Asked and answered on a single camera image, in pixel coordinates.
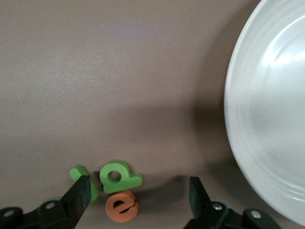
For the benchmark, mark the brown table cover sheet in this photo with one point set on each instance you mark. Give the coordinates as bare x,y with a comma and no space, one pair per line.
95,71

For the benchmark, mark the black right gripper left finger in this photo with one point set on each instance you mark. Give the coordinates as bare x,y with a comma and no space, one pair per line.
76,202

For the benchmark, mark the beige round plate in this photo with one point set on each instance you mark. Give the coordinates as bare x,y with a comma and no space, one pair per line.
267,95

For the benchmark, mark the green foam letter p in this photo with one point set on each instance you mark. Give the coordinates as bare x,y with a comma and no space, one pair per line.
125,184

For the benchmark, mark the orange foam letter e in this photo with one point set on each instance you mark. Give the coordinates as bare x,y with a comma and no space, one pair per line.
109,210

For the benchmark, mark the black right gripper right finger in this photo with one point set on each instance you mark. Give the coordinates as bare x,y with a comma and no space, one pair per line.
202,210

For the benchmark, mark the green foam letter l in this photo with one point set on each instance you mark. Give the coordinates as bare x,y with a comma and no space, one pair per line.
77,173

